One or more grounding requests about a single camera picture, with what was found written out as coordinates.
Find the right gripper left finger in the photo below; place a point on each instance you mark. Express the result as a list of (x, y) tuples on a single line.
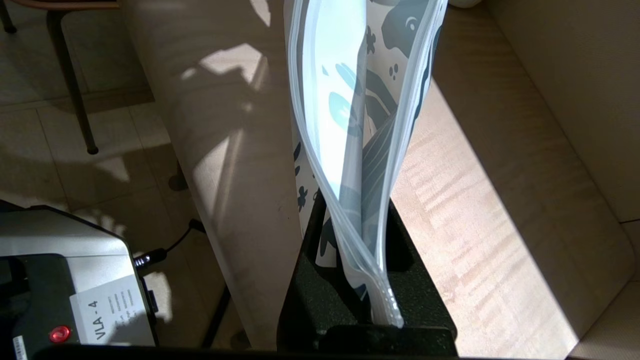
[(310, 300)]

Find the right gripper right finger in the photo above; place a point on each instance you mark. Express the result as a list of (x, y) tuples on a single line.
[(425, 305)]

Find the white floral zip pouch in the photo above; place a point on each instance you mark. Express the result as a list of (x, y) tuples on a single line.
[(330, 100)]

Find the grey black robot base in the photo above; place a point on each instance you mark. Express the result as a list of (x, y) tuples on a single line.
[(50, 250)]

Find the beige wooden desk with hutch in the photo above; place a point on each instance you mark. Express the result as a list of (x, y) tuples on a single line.
[(500, 200)]

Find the red emergency stop button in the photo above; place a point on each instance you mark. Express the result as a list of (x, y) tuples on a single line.
[(60, 333)]

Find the white ribbed ceramic mug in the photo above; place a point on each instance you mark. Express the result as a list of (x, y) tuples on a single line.
[(465, 3)]

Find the brown pink chair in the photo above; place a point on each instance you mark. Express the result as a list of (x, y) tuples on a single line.
[(70, 75)]

